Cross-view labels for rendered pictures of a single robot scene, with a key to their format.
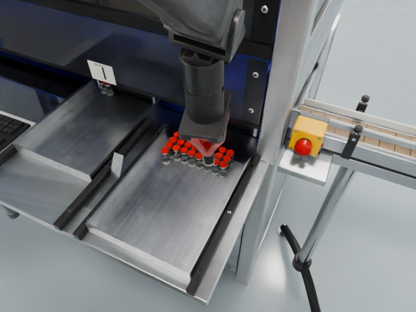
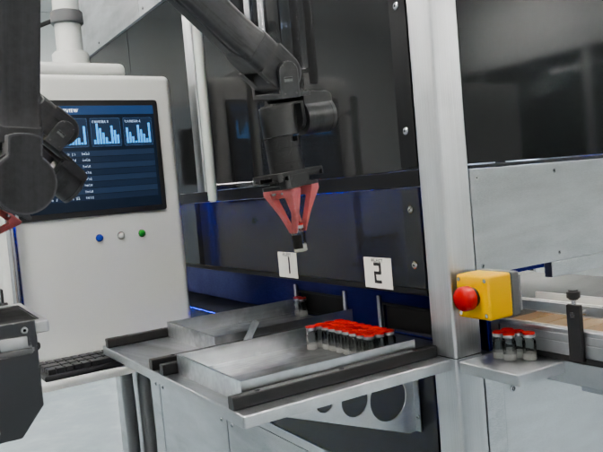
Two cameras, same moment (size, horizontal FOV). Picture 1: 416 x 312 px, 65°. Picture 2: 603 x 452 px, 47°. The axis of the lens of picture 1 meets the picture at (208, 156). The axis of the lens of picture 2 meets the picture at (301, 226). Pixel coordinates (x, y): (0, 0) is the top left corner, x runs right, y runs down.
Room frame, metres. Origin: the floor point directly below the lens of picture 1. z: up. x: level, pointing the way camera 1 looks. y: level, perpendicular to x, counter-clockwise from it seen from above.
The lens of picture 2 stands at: (-0.55, -0.62, 1.19)
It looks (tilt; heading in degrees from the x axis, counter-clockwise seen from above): 3 degrees down; 33
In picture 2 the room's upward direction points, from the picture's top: 5 degrees counter-clockwise
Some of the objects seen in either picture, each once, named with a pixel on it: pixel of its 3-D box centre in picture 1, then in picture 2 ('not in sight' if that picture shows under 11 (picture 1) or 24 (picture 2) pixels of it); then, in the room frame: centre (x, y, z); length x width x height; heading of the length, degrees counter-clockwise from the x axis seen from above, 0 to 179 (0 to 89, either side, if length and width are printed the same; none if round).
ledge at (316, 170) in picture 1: (306, 158); (517, 364); (0.60, -0.28, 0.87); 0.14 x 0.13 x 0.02; 155
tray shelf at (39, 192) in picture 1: (129, 164); (269, 352); (0.58, 0.22, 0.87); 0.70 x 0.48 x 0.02; 65
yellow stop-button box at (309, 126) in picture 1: (307, 134); (487, 293); (0.57, -0.24, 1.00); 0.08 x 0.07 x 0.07; 155
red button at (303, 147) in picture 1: (303, 146); (467, 298); (0.53, -0.23, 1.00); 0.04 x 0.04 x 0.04; 65
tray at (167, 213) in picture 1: (175, 192); (293, 356); (0.47, 0.08, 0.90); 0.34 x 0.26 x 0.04; 154
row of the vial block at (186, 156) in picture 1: (195, 160); (344, 341); (0.56, 0.03, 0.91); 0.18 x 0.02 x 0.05; 64
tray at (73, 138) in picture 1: (93, 124); (258, 323); (0.71, 0.34, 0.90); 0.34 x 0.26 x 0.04; 155
